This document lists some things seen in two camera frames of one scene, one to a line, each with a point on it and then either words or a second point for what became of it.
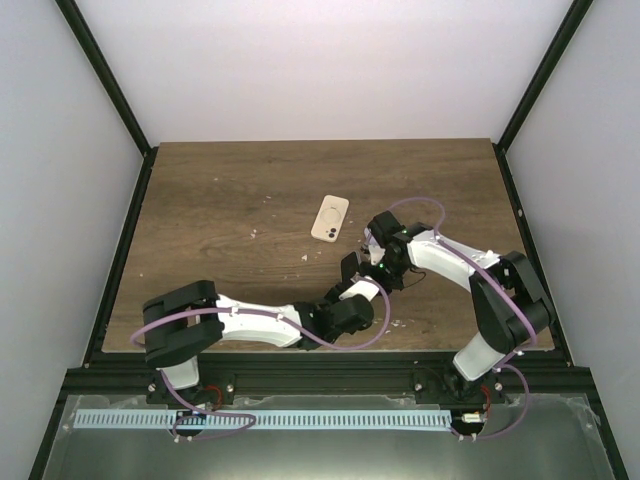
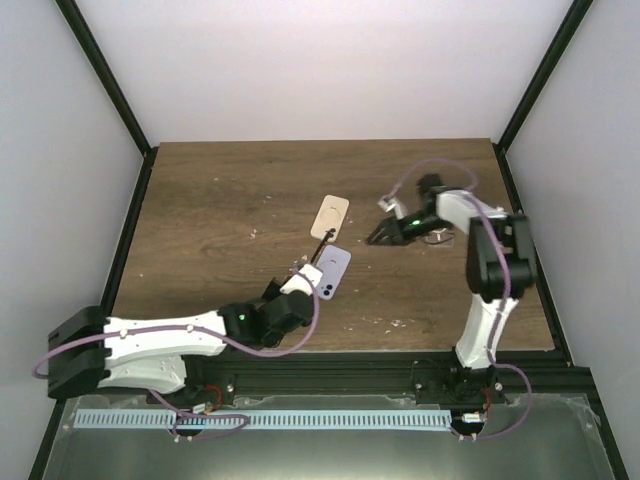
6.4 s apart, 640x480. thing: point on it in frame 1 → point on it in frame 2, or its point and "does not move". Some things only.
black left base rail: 107,303 does not move
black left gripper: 335,289 → 271,290
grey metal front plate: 533,437 does not move
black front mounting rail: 327,374 does not move
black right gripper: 395,286 → 391,230
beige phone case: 329,221 does not move
